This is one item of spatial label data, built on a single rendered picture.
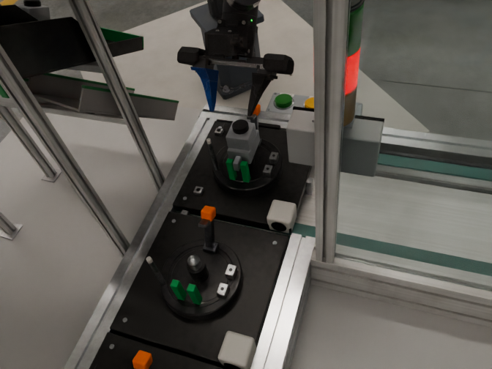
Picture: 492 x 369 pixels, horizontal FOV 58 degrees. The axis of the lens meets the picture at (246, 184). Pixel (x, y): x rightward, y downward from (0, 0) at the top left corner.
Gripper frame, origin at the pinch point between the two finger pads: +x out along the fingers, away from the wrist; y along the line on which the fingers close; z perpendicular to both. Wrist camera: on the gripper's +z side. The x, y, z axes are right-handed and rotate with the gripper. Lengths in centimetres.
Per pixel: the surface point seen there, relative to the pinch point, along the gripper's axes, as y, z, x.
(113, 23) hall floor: -174, -220, -37
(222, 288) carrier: 4.7, 9.2, 30.4
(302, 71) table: 0, -56, -7
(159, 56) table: -45, -57, -8
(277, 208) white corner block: 8.8, -5.3, 19.6
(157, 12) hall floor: -146, -233, -49
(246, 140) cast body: 2.0, -4.3, 8.0
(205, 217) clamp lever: -0.3, 6.5, 20.2
